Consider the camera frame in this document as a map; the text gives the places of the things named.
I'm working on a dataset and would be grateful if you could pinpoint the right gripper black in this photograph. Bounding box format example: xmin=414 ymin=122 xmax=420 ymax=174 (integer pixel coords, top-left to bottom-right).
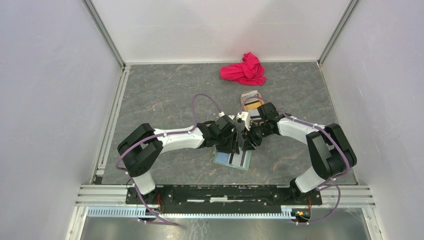
xmin=240 ymin=121 xmax=273 ymax=152

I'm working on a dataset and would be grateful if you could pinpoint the white striped credit card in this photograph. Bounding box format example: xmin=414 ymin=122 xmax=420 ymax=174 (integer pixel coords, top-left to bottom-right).
xmin=226 ymin=153 xmax=241 ymax=167

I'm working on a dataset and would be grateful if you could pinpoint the grey striped credit card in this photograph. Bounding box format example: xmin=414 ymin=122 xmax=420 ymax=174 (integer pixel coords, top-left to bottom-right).
xmin=240 ymin=151 xmax=250 ymax=169

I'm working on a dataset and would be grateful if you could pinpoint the green card holder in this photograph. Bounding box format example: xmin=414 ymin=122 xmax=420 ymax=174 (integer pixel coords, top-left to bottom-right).
xmin=213 ymin=150 xmax=252 ymax=171

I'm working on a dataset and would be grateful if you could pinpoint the patterned white credit card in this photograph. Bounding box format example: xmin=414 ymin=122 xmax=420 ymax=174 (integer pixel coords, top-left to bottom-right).
xmin=241 ymin=90 xmax=258 ymax=102

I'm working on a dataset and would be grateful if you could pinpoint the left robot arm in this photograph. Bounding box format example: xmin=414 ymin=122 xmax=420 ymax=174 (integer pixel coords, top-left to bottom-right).
xmin=117 ymin=115 xmax=246 ymax=204

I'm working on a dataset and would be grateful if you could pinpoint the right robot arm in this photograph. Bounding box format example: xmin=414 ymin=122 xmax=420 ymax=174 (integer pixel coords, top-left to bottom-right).
xmin=236 ymin=102 xmax=357 ymax=204

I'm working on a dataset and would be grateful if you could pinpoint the yellow credit card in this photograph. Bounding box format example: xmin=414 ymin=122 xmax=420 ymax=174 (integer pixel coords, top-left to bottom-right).
xmin=244 ymin=100 xmax=263 ymax=112

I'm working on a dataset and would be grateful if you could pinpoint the pink oval tray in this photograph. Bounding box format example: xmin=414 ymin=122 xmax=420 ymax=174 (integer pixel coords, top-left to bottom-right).
xmin=240 ymin=90 xmax=265 ymax=112

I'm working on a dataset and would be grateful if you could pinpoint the red cloth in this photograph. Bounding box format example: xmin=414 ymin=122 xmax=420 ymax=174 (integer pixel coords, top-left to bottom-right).
xmin=219 ymin=52 xmax=267 ymax=86

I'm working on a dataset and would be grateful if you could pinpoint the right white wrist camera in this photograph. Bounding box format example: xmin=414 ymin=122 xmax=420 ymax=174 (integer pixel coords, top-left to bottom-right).
xmin=235 ymin=109 xmax=263 ymax=131

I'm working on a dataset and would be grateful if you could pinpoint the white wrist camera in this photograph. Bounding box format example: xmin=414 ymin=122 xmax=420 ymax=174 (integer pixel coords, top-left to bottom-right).
xmin=218 ymin=111 xmax=235 ymax=123
xmin=235 ymin=109 xmax=263 ymax=131

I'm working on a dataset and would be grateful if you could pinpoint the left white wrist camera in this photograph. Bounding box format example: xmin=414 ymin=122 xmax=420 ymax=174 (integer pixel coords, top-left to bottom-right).
xmin=218 ymin=111 xmax=235 ymax=123

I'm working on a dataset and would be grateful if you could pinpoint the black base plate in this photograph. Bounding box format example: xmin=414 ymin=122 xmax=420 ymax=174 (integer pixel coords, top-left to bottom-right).
xmin=125 ymin=184 xmax=323 ymax=214

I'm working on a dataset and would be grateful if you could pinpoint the white slotted cable duct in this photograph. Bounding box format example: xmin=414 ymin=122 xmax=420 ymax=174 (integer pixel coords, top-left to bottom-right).
xmin=87 ymin=206 xmax=295 ymax=220

